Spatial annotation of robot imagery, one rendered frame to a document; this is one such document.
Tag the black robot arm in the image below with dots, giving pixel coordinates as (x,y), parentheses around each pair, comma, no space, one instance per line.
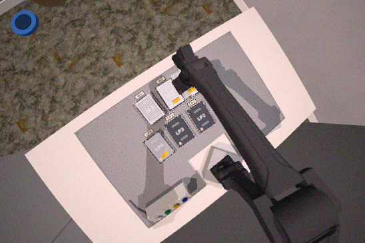
(308,215)

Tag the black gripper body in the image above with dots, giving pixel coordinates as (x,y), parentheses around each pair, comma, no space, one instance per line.
(182,86)

